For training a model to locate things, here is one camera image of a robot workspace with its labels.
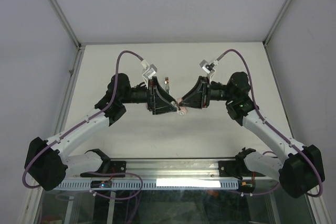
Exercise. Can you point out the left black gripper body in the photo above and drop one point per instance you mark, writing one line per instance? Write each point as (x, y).
(149, 95)

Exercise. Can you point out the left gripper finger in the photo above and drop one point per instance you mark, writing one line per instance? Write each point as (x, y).
(163, 108)
(160, 97)

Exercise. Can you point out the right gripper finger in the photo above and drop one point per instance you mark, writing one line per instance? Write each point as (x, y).
(192, 104)
(195, 93)

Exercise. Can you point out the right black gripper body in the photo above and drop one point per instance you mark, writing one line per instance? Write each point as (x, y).
(206, 93)

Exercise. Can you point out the white stapler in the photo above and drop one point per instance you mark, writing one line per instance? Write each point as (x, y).
(167, 85)

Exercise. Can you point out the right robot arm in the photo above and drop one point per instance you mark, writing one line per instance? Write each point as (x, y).
(296, 167)

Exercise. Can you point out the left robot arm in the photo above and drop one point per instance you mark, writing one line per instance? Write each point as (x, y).
(51, 161)

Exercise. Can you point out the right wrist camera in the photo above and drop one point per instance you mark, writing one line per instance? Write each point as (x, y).
(209, 68)

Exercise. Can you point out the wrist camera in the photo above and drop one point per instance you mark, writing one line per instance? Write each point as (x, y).
(149, 70)
(209, 68)

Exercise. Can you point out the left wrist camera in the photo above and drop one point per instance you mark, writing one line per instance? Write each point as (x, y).
(149, 70)

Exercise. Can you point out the aluminium mounting rail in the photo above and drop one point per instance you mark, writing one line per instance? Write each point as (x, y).
(173, 167)

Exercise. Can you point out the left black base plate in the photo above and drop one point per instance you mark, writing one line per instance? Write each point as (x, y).
(115, 169)

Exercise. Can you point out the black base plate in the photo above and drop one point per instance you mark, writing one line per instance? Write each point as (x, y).
(115, 169)
(228, 169)

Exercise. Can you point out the right aluminium frame post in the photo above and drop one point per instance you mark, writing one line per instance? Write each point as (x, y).
(285, 6)

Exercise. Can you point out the aluminium frame post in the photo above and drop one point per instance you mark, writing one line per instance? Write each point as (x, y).
(285, 6)
(65, 23)

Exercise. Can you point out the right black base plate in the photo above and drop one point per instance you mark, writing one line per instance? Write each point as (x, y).
(228, 169)

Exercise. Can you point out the white slotted cable duct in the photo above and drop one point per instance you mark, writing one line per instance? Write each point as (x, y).
(149, 184)

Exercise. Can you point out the left aluminium frame post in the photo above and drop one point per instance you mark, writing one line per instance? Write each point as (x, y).
(65, 23)

